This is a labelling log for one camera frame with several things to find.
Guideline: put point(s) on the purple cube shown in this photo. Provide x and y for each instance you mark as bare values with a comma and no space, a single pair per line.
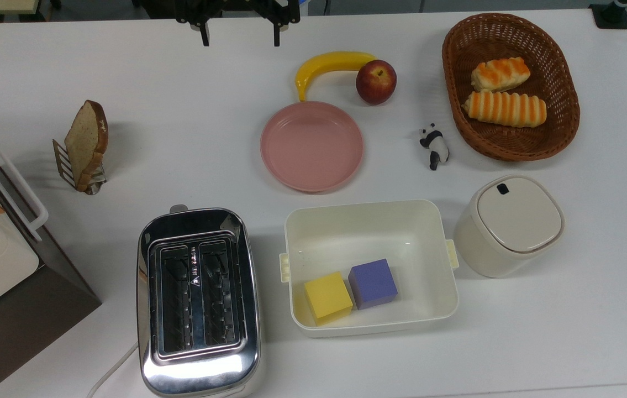
373,283

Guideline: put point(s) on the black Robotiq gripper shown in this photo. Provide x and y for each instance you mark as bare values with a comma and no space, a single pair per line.
238,5

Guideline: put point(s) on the short striped bread roll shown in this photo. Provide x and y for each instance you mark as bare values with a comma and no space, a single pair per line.
500,73

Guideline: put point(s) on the red apple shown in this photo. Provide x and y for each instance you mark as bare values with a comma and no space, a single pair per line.
376,82

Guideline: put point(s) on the yellow cube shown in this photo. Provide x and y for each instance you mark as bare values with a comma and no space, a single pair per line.
327,297

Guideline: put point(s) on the cream plastic box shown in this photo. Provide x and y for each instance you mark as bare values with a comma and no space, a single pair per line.
368,232

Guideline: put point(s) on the brown wicker basket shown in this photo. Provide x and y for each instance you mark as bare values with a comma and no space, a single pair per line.
559,119

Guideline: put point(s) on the yellow banana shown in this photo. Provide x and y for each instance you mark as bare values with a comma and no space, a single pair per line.
324,63

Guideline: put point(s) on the brown bread slice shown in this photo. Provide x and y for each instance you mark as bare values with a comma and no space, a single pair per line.
88,141

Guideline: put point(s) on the panda figurine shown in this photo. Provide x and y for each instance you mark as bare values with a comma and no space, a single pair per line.
435,145

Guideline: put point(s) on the metal toast rack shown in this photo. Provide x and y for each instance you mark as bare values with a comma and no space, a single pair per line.
67,163

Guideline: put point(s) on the chrome two-slot toaster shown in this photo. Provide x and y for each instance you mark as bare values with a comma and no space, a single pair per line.
198,309

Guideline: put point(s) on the brown and cream appliance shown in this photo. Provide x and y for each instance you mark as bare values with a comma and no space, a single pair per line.
15,309

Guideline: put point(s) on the long striped bread roll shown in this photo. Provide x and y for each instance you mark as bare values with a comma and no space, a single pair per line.
505,109

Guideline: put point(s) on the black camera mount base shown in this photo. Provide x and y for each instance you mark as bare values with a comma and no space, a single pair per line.
610,15

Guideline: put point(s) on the cream lidded bin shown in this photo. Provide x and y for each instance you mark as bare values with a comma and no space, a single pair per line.
512,224

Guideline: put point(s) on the pink plate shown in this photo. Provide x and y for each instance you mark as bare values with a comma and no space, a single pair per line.
311,146

